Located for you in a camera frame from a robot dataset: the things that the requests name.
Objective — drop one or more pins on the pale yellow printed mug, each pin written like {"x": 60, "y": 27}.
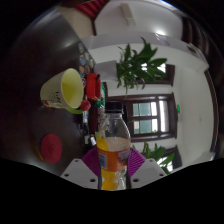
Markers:
{"x": 53, "y": 91}

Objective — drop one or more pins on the orange drink plastic bottle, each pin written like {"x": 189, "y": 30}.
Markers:
{"x": 113, "y": 156}

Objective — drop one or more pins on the red carpeted staircase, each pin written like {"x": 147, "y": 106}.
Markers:
{"x": 90, "y": 8}

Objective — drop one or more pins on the wide dark-framed window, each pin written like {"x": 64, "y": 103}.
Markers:
{"x": 163, "y": 75}

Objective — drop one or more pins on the small red round object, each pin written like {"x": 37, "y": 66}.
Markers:
{"x": 85, "y": 105}

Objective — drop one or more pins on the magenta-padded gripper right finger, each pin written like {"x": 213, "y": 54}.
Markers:
{"x": 146, "y": 171}

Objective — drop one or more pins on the green exit sign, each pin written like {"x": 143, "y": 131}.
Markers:
{"x": 178, "y": 108}

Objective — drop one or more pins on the small potted leafy plant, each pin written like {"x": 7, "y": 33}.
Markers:
{"x": 136, "y": 63}

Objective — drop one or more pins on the flat round red coaster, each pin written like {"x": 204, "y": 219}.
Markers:
{"x": 51, "y": 148}

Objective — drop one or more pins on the large potted leafy plant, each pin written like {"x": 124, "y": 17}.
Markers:
{"x": 156, "y": 155}

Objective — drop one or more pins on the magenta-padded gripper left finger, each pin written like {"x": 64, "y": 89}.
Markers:
{"x": 79, "y": 173}

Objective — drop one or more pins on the white wall unit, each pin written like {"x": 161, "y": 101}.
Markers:
{"x": 127, "y": 14}

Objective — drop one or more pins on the dark wooden glazed door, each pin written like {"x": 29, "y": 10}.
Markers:
{"x": 146, "y": 116}

